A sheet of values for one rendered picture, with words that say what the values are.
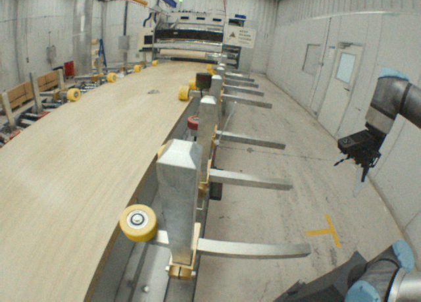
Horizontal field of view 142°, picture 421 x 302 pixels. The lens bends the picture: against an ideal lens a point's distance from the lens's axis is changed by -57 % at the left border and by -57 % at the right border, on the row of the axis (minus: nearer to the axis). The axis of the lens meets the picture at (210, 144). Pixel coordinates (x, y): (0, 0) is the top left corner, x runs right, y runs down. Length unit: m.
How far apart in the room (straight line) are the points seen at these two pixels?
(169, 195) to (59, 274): 0.30
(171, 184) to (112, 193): 0.30
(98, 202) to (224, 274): 1.02
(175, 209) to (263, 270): 1.21
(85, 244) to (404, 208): 3.02
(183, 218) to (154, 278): 0.44
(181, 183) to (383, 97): 0.49
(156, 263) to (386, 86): 0.84
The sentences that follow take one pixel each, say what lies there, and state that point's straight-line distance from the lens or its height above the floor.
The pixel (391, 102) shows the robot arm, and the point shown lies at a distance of 0.51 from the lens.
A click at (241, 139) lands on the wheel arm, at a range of 0.75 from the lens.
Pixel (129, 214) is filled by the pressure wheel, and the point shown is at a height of 0.90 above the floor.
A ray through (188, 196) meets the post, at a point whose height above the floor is 1.09.
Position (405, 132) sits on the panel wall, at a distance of 2.97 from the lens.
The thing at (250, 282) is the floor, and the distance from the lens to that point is 1.30.
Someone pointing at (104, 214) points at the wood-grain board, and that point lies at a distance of 0.41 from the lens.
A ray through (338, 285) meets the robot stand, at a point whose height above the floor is 0.60.
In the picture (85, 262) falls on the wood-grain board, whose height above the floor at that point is 0.90.
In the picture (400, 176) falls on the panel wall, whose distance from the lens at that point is 2.95.
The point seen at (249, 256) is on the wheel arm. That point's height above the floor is 0.84.
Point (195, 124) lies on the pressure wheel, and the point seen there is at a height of 0.90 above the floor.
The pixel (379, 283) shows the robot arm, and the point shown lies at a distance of 0.63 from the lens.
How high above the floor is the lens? 1.22
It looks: 33 degrees down
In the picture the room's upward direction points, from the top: 8 degrees clockwise
